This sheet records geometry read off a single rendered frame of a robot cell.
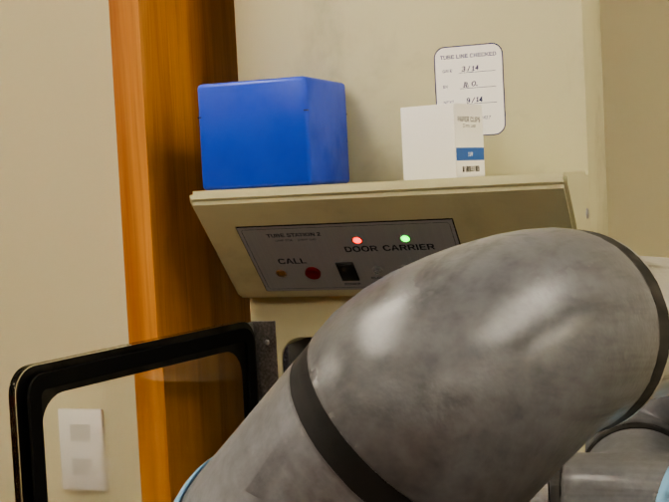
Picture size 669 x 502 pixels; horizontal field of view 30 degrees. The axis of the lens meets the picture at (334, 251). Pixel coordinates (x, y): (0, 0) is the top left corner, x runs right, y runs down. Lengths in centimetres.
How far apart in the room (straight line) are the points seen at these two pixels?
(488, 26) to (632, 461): 44
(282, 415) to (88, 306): 125
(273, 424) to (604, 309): 15
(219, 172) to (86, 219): 71
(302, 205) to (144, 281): 17
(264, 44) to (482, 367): 71
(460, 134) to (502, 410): 55
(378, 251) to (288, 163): 11
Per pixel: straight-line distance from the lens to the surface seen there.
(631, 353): 54
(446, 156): 102
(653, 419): 88
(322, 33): 115
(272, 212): 105
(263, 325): 117
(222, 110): 106
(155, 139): 113
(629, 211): 151
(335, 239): 105
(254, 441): 54
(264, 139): 104
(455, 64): 111
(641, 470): 81
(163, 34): 116
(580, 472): 81
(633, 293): 55
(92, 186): 175
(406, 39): 112
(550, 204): 98
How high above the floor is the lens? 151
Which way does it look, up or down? 3 degrees down
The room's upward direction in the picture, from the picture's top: 3 degrees counter-clockwise
